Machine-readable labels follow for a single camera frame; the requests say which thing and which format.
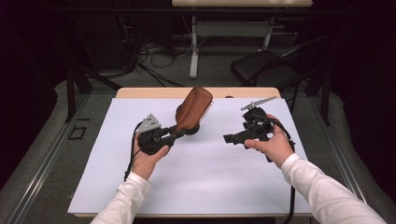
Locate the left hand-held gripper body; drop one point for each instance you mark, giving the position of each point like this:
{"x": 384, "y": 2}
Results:
{"x": 152, "y": 141}

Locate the black mesh pen holder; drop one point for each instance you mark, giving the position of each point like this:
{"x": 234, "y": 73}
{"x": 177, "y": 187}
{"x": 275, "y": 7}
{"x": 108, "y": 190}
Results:
{"x": 193, "y": 131}

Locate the white table mat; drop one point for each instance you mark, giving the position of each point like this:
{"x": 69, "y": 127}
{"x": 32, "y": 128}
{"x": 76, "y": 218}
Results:
{"x": 202, "y": 174}

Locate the black metal stand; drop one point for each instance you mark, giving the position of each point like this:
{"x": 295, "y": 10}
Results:
{"x": 70, "y": 93}

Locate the person's right hand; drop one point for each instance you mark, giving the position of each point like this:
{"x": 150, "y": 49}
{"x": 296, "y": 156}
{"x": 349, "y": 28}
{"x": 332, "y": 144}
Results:
{"x": 278, "y": 147}

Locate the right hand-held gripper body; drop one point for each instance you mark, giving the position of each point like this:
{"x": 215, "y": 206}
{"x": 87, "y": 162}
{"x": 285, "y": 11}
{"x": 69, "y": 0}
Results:
{"x": 257, "y": 124}

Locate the person's left hand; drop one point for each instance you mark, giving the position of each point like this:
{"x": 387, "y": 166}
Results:
{"x": 144, "y": 165}

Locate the black folding chair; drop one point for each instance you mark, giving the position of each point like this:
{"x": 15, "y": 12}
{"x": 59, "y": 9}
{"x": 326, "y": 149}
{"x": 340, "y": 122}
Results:
{"x": 258, "y": 67}

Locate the wooden hairbrush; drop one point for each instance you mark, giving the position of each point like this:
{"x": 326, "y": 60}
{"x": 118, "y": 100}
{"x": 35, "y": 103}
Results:
{"x": 193, "y": 105}

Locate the white-legged desk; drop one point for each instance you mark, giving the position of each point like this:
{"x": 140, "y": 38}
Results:
{"x": 194, "y": 62}

